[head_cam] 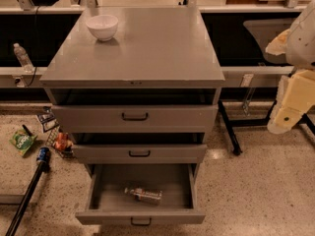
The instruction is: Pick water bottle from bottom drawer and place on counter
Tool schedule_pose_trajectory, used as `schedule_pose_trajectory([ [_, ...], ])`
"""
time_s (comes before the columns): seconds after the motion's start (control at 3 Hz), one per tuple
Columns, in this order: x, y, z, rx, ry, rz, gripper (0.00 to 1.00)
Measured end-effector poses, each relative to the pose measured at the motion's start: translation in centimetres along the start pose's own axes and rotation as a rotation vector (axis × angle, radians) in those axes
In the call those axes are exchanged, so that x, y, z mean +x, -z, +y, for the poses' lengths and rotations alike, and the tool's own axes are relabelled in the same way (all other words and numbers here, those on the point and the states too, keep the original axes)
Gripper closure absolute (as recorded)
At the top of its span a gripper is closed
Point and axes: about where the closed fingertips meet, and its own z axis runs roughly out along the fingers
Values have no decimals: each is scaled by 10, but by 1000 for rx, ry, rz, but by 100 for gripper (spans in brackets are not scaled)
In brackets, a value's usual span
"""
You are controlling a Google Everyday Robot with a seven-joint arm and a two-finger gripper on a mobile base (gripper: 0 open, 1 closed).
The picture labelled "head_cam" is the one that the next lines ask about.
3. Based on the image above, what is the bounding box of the black marker on floor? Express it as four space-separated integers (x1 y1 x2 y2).
22 125 32 137

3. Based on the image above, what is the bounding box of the grey top drawer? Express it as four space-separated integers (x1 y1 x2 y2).
52 105 218 133

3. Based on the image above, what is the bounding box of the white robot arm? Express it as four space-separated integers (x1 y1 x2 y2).
265 1 315 134

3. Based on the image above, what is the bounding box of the green snack bag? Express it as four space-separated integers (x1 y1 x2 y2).
9 129 36 156

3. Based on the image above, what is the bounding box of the black pole on floor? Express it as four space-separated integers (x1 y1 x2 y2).
5 161 49 236

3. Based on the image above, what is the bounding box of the upright water bottle on ledge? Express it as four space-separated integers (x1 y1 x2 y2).
14 43 34 74

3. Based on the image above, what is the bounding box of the dark snack packet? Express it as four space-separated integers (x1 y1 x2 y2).
36 107 59 133

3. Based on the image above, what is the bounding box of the grey metal drawer cabinet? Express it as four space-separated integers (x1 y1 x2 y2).
38 6 226 164

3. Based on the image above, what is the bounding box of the blue soda can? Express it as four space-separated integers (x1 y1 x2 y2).
36 147 50 164

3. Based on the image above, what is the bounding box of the clear plastic water bottle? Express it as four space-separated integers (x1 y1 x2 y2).
124 188 162 206

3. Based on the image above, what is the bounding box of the grey middle drawer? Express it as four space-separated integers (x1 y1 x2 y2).
73 145 207 164

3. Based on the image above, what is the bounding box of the grey open bottom drawer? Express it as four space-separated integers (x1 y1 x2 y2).
76 164 205 226

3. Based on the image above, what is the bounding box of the black folding table stand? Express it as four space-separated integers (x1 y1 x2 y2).
218 100 315 155

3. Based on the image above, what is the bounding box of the white ceramic bowl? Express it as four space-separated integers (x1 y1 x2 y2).
86 15 118 41

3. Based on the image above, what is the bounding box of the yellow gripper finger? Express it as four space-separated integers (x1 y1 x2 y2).
267 70 315 135
265 29 290 56

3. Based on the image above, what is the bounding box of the orange snack packet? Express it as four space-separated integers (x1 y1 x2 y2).
53 133 72 151

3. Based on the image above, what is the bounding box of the grey tray table top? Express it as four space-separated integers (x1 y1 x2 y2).
243 18 295 65

